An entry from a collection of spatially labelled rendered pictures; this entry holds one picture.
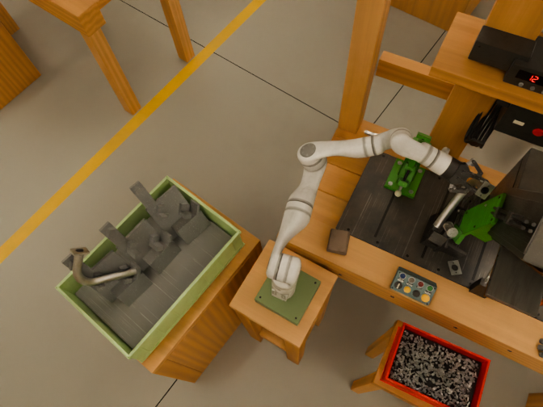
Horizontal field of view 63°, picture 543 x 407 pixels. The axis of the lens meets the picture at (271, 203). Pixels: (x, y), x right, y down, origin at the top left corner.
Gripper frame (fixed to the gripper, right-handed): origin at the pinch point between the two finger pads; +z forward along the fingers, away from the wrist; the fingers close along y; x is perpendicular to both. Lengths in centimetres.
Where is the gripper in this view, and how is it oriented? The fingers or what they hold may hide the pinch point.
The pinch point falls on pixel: (481, 186)
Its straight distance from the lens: 164.2
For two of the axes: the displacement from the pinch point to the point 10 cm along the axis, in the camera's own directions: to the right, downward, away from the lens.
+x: 2.0, -3.9, 9.0
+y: 4.5, -7.8, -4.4
